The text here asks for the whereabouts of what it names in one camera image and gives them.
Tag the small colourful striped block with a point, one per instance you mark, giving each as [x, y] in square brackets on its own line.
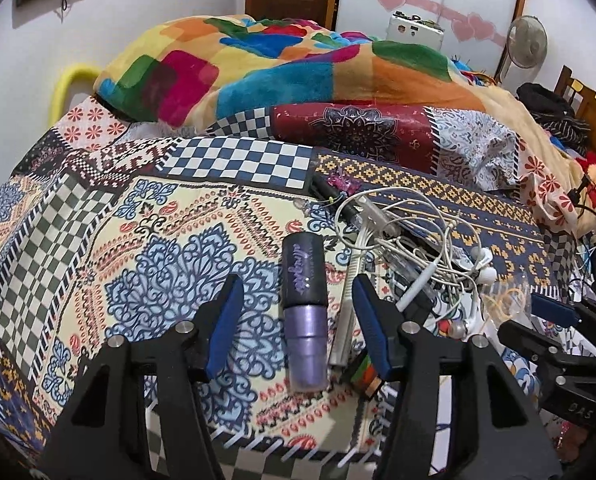
[365, 377]

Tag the colourful patchwork fleece blanket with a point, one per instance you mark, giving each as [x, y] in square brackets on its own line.
[288, 65]

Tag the beige blanket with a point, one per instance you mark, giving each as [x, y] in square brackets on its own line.
[518, 115]

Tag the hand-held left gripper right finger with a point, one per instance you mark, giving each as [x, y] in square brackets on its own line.
[373, 332]

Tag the yellow hoop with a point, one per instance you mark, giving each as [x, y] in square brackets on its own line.
[70, 77]

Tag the yellow rubber band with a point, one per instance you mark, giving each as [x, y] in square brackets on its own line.
[503, 296]

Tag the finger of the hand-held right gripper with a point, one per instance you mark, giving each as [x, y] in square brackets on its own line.
[533, 342]
[555, 309]

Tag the white plastic stick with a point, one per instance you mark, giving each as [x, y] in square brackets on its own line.
[418, 285]

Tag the red mandala patterned pillow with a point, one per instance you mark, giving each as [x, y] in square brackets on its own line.
[358, 127]

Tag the pile of dark clothes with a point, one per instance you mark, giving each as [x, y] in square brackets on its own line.
[548, 105]

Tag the white box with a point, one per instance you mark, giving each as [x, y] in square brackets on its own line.
[413, 32]

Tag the standing fan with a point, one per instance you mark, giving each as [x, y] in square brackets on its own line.
[527, 42]

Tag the purple lipstick tube black cap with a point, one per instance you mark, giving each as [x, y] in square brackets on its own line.
[304, 310]

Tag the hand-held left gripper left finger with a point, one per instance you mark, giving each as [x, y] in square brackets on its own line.
[225, 327]

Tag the tangled white earphones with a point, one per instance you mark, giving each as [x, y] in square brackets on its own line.
[487, 274]

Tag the wooden chair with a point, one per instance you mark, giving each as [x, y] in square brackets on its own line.
[595, 110]

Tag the patterned patchwork bed sheet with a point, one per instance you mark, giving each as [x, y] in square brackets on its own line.
[127, 240]

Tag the silver ribbed tube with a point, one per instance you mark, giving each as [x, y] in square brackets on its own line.
[345, 320]

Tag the clear pen with black cap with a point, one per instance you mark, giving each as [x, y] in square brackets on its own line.
[328, 191]

